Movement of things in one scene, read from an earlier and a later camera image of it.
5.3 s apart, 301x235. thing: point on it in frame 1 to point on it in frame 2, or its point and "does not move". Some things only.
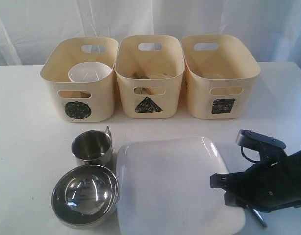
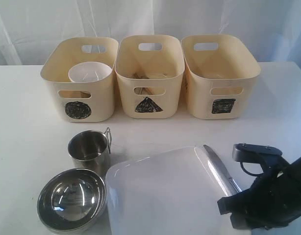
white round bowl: [88, 72] does not move
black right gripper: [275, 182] to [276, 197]
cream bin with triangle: [149, 68] does not move
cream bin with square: [219, 70] does not move
